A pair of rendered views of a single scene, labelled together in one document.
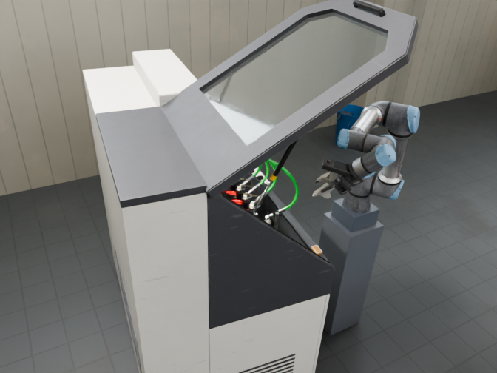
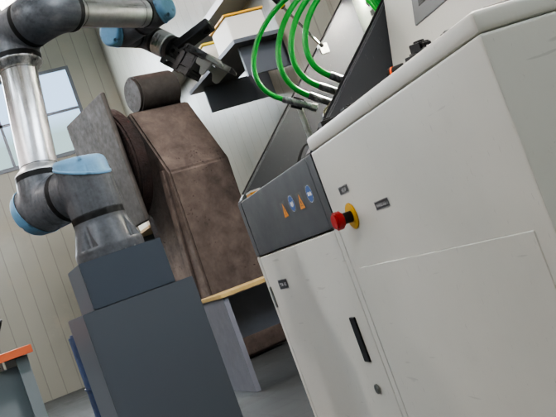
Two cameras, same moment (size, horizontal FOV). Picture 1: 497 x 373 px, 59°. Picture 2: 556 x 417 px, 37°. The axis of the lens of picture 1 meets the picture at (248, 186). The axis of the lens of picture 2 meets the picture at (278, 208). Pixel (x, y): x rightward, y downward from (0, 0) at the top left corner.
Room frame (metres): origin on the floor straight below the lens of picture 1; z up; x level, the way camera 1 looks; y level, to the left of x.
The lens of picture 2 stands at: (3.77, -0.03, 0.78)
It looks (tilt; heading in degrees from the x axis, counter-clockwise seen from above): 3 degrees up; 187
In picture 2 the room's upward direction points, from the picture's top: 20 degrees counter-clockwise
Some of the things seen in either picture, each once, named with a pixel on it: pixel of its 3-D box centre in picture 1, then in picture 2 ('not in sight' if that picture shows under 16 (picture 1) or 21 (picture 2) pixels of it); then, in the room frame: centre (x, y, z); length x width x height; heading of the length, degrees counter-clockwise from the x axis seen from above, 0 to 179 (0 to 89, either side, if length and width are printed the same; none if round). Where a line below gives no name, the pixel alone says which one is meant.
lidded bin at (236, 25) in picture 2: not in sight; (240, 34); (-2.40, -0.55, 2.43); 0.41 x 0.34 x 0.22; 30
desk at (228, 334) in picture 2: not in sight; (301, 313); (-1.94, -0.78, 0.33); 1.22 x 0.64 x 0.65; 120
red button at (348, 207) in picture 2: not in sight; (342, 218); (2.20, -0.10, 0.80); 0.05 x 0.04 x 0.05; 23
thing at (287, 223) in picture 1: (293, 235); (286, 210); (1.77, -0.24, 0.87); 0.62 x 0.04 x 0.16; 23
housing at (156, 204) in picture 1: (143, 241); not in sight; (1.81, 0.54, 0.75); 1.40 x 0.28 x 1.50; 23
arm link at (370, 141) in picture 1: (379, 146); (125, 31); (1.56, -0.51, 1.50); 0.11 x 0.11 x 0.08; 64
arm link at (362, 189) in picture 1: (362, 179); (84, 184); (2.02, -0.61, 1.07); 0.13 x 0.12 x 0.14; 64
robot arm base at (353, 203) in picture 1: (358, 197); (104, 234); (2.03, -0.60, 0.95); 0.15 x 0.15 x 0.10
